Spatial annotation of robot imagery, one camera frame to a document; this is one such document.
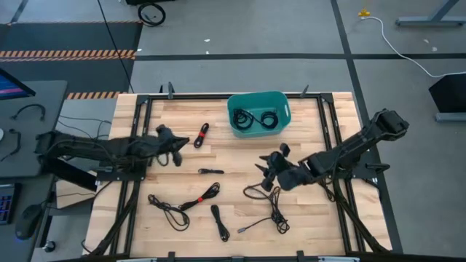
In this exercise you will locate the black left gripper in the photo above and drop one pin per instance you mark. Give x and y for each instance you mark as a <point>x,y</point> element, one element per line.
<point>168,145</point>

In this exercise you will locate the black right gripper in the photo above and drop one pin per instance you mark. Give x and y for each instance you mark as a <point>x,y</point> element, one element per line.
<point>291,174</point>

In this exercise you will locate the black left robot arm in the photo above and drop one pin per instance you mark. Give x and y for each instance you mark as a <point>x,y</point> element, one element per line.
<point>91,149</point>

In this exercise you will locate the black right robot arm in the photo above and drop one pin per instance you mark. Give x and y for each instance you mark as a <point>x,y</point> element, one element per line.
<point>349,149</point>

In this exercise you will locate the teal plastic bin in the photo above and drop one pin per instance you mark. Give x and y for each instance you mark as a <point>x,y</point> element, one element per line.
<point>255,102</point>

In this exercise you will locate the grey side desk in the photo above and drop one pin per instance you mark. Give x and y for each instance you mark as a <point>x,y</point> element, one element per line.
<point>43,109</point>

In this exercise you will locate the black mat with hazard stripes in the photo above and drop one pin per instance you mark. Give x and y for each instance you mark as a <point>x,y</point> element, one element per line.
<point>73,36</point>

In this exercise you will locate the black caster wheel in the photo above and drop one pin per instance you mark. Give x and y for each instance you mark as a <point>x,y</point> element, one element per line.
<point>49,246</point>

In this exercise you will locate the black computer mouse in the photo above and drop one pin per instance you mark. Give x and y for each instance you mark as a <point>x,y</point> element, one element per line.
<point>27,222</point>

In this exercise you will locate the computer monitor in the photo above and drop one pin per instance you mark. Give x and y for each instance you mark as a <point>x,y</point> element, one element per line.
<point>11,89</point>

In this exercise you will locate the yellow floor plug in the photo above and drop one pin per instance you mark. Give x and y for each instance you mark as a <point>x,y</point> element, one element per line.
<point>364,13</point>

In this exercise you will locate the black keyboard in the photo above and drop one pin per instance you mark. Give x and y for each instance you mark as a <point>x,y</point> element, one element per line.
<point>5,203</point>

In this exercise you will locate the grey metal foot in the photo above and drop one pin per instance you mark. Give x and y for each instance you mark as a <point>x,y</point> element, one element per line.
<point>451,116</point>

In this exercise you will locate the black box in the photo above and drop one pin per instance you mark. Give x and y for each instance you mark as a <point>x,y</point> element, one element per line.
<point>449,92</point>

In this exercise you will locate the grey metal desk leg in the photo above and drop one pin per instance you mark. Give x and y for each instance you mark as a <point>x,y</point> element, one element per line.
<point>429,21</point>

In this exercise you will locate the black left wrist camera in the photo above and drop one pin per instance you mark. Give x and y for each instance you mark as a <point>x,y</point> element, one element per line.
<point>164,131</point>

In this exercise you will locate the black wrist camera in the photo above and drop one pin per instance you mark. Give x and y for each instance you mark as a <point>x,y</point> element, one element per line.
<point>284,149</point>
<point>164,131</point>

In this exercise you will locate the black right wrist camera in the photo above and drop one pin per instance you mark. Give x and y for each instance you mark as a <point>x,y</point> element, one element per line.
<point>284,149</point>

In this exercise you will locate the black metal table frame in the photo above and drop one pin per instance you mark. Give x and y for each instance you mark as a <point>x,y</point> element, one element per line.
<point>182,97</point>

